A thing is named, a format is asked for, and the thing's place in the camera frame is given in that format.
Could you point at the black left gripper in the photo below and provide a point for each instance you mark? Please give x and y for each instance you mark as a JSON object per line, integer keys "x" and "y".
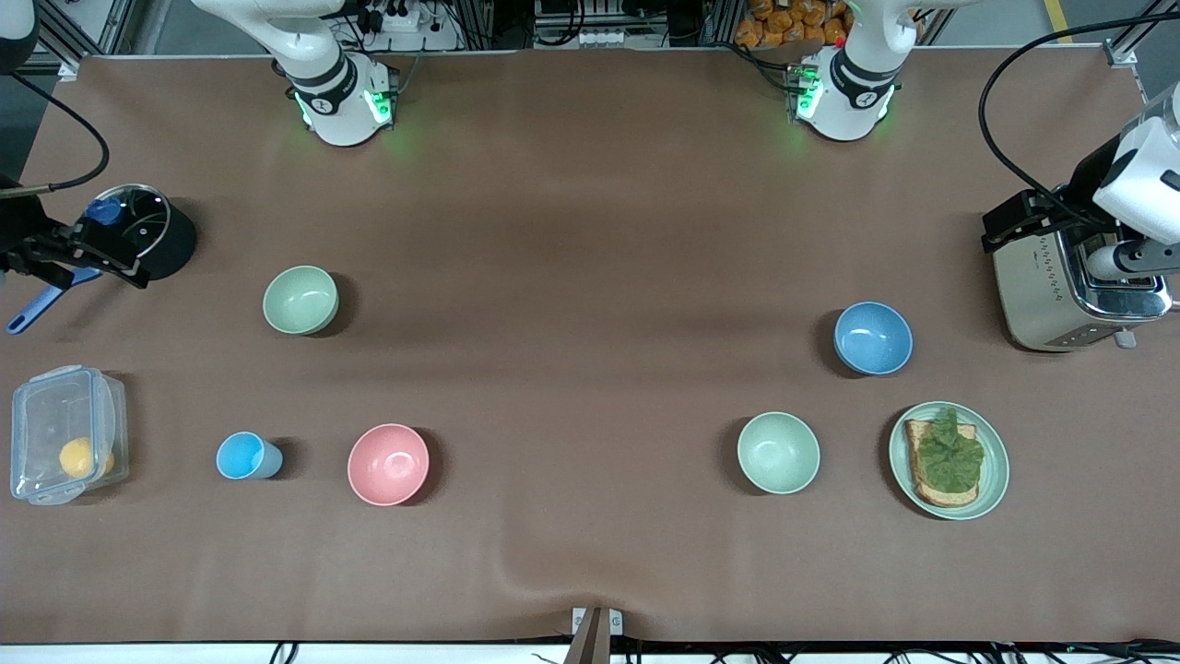
{"x": 1085, "y": 182}

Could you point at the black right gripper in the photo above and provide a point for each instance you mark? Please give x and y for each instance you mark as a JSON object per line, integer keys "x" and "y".
{"x": 18, "y": 232}

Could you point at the blue bowl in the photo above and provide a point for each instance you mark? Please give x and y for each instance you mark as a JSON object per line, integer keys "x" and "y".
{"x": 873, "y": 338}

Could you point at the light green bowl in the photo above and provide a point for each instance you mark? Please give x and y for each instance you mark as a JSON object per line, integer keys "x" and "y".
{"x": 300, "y": 300}
{"x": 778, "y": 452}

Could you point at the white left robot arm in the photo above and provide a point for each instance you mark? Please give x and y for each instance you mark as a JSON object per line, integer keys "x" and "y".
{"x": 853, "y": 92}

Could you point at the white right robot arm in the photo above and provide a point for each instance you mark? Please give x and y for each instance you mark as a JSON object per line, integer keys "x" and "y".
{"x": 332, "y": 83}

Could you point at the pink bowl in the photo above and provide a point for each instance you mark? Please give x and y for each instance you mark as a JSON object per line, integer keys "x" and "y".
{"x": 388, "y": 464}

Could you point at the glass lid with blue knob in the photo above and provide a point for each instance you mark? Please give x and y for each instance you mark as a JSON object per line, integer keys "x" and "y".
{"x": 147, "y": 217}

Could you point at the silver toaster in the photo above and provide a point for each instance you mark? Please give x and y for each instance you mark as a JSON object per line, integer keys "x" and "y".
{"x": 1042, "y": 295}

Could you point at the clear plastic food container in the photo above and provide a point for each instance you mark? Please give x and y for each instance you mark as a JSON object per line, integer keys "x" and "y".
{"x": 55, "y": 415}

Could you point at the yellow lemon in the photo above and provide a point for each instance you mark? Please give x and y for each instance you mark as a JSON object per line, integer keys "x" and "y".
{"x": 78, "y": 457}

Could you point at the blue plastic cup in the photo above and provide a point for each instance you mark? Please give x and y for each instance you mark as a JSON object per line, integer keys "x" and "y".
{"x": 241, "y": 456}

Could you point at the green lettuce leaf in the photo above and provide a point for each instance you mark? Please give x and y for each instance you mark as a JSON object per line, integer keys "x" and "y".
{"x": 949, "y": 456}

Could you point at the light green plate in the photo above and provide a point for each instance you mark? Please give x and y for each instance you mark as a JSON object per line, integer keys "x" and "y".
{"x": 996, "y": 470}

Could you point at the toast slice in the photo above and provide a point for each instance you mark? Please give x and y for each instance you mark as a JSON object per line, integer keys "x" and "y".
{"x": 931, "y": 493}

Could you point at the bag of orange items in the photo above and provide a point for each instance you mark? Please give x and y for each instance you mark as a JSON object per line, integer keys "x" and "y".
{"x": 784, "y": 23}

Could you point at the white power strip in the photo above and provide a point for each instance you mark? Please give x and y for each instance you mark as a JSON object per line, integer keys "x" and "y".
{"x": 406, "y": 41}

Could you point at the brown table cloth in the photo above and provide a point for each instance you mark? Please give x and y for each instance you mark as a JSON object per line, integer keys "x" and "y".
{"x": 590, "y": 553}

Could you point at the metal table edge bracket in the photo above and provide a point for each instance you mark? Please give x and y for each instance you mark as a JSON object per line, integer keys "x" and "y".
{"x": 596, "y": 632}

